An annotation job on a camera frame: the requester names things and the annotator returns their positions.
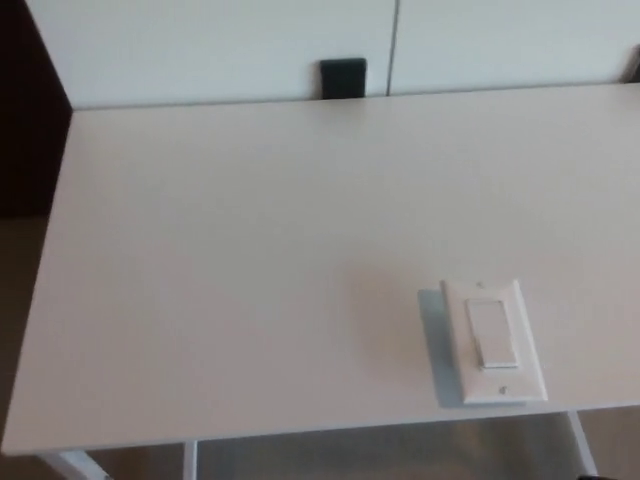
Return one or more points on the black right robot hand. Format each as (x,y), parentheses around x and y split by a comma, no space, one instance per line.
(591,476)

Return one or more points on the white rocker light switch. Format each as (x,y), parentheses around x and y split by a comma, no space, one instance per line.
(492,340)

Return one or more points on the white cabinet front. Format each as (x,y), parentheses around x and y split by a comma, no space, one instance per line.
(200,50)

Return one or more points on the dark brown side panel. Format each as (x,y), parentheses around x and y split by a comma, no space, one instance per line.
(25,125)

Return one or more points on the white table leg frame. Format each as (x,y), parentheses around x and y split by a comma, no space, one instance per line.
(582,445)
(190,462)

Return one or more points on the light grey switch base plate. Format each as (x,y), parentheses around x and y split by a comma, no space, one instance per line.
(432,330)

